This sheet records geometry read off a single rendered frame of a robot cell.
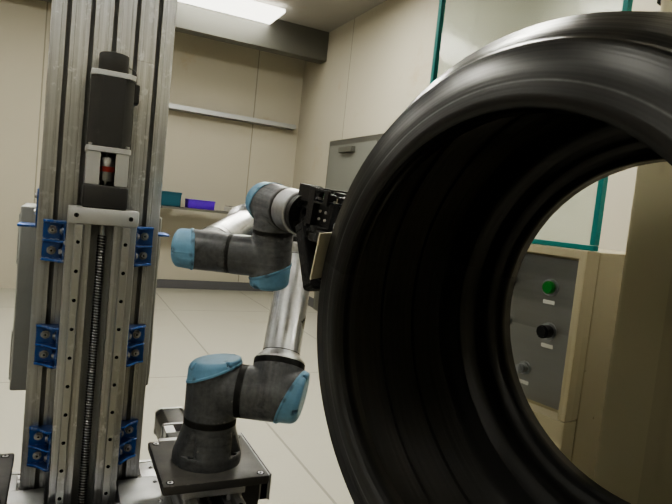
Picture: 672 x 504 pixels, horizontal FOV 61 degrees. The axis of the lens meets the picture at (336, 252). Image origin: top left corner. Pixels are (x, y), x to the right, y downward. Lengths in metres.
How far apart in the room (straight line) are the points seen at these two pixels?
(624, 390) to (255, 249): 0.62
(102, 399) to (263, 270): 0.51
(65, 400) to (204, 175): 6.97
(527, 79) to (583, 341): 0.91
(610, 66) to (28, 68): 7.39
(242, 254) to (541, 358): 0.75
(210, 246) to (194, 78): 7.26
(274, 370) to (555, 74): 0.92
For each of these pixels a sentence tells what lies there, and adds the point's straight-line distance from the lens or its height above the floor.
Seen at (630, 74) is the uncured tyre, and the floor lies 1.41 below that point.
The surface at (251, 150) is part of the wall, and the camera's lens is 8.36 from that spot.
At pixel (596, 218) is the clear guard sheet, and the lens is 1.32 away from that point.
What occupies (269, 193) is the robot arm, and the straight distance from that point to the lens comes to 1.00.
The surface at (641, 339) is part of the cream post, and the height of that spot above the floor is 1.17.
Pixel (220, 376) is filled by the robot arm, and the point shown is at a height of 0.92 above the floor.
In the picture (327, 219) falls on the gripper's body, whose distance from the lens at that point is 0.86.
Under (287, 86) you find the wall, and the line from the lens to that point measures 8.64.
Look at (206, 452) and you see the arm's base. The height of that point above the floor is 0.76.
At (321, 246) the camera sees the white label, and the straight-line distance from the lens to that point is 0.70.
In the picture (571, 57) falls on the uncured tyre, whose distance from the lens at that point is 0.49.
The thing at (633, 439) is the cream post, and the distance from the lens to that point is 0.88.
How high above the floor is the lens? 1.30
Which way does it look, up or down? 4 degrees down
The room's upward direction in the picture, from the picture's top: 6 degrees clockwise
